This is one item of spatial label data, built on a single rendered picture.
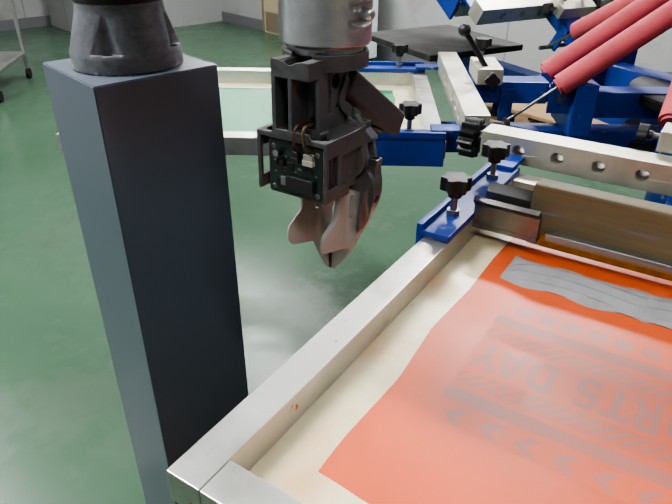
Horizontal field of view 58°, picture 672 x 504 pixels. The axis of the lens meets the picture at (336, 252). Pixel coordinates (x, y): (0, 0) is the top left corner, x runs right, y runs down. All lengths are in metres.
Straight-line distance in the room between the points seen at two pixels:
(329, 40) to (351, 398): 0.35
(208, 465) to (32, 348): 1.96
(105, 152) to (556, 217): 0.62
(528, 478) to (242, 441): 0.26
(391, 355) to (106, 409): 1.53
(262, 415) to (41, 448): 1.53
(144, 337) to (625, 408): 0.68
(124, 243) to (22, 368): 1.52
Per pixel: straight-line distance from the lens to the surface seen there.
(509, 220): 0.91
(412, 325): 0.75
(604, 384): 0.72
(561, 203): 0.90
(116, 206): 0.89
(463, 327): 0.76
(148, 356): 1.03
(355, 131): 0.52
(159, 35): 0.89
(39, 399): 2.25
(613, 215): 0.89
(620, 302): 0.85
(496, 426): 0.64
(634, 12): 1.62
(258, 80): 1.79
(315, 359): 0.64
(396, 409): 0.64
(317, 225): 0.59
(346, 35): 0.49
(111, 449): 2.00
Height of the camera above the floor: 1.40
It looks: 30 degrees down
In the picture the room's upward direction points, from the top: straight up
